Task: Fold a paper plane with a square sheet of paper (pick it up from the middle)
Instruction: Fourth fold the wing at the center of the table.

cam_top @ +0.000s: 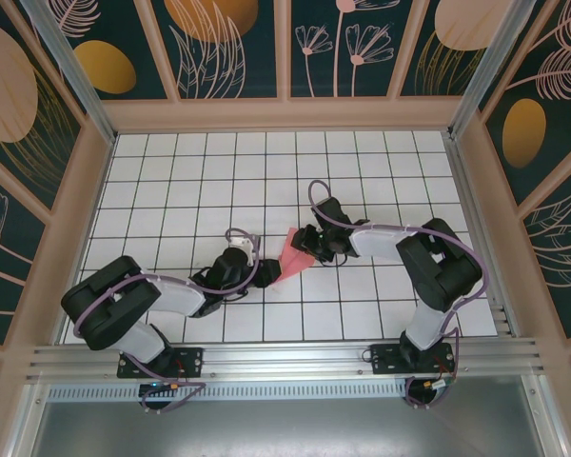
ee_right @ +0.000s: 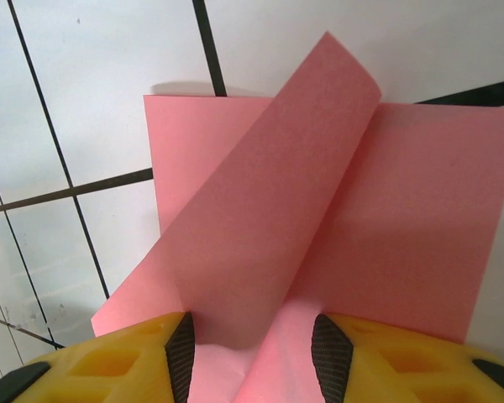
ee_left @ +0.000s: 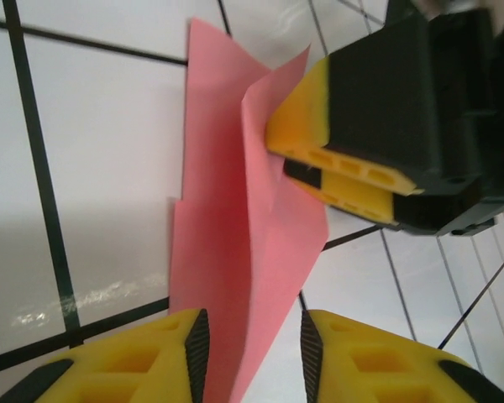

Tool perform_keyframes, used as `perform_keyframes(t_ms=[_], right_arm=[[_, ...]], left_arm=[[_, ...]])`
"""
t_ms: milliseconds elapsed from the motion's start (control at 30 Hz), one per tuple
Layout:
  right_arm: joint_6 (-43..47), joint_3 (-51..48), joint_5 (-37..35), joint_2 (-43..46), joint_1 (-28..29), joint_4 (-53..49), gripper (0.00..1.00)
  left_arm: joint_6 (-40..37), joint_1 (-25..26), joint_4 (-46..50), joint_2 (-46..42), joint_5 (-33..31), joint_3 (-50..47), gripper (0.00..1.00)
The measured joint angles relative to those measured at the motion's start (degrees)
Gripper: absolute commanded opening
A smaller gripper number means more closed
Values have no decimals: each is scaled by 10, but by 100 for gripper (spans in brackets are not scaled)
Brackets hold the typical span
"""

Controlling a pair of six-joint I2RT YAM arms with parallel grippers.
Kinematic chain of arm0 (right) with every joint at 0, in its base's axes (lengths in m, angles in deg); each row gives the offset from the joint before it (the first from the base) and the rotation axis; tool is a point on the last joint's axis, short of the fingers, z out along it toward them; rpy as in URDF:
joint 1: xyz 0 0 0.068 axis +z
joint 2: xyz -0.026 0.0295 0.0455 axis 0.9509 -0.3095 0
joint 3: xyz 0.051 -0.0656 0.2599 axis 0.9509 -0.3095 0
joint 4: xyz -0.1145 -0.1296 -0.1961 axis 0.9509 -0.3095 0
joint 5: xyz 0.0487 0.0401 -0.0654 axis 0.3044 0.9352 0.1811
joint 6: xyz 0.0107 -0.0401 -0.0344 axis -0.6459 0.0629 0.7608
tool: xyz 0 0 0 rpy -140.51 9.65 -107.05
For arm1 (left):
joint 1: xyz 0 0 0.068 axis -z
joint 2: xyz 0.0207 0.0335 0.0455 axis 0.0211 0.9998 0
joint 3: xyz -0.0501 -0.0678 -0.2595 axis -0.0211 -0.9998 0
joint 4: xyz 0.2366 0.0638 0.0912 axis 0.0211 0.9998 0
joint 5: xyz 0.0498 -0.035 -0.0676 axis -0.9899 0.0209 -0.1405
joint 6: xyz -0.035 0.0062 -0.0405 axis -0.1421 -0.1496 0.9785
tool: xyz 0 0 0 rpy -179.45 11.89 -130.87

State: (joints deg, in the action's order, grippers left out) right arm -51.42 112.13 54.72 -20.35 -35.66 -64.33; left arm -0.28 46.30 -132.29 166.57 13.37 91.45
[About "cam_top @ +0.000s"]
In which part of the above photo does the aluminium corner post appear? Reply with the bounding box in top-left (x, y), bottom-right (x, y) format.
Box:
top-left (21, 0), bottom-right (118, 144)
top-left (448, 0), bottom-right (535, 140)

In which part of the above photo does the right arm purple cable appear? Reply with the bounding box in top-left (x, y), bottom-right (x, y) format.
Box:
top-left (307, 179), bottom-right (490, 411)

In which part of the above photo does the aluminium side rail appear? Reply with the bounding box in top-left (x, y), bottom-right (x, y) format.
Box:
top-left (444, 132), bottom-right (522, 340)

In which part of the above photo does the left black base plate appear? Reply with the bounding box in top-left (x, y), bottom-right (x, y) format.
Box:
top-left (117, 346), bottom-right (205, 380)

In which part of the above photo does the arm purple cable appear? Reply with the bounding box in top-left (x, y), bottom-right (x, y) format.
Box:
top-left (307, 179), bottom-right (490, 411)
top-left (73, 228), bottom-right (263, 415)

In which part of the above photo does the grey metal sheet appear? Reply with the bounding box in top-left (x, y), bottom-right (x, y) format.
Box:
top-left (28, 375), bottom-right (548, 457)

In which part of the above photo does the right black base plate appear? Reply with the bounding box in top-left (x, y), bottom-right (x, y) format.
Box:
top-left (369, 343), bottom-right (456, 377)

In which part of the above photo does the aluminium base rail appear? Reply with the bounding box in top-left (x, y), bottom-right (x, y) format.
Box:
top-left (25, 336), bottom-right (548, 384)

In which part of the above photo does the slotted grey cable duct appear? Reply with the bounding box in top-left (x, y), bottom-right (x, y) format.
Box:
top-left (47, 383), bottom-right (410, 402)

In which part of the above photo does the pink cloth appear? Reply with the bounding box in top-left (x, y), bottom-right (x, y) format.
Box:
top-left (268, 228), bottom-right (315, 289)

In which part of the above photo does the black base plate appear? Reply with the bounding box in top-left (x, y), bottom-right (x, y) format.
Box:
top-left (117, 346), bottom-right (205, 380)
top-left (369, 343), bottom-right (456, 377)

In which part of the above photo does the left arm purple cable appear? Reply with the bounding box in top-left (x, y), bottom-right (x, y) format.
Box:
top-left (73, 228), bottom-right (263, 415)

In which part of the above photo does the small controller board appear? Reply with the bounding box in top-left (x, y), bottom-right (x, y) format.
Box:
top-left (139, 379), bottom-right (182, 396)
top-left (421, 375), bottom-right (458, 392)

